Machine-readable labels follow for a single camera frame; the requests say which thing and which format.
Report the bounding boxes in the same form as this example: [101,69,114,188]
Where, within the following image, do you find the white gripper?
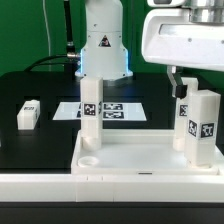
[141,9,224,99]

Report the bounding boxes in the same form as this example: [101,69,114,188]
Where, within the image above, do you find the white desk top tray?
[71,129,224,175]

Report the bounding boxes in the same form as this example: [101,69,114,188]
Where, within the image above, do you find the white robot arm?
[76,0,224,98]

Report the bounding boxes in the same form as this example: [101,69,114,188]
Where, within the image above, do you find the white fiducial marker plate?
[53,102,146,121]

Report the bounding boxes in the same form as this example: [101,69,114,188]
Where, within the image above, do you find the white L-shaped obstacle fence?
[0,174,224,203]

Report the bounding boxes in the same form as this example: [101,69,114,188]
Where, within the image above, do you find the black vertical cable with connector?
[63,0,81,62]

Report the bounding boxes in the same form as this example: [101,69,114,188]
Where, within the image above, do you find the black cable on table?
[23,54,81,72]

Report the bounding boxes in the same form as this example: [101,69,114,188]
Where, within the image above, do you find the thin white hanging cable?
[41,0,53,72]

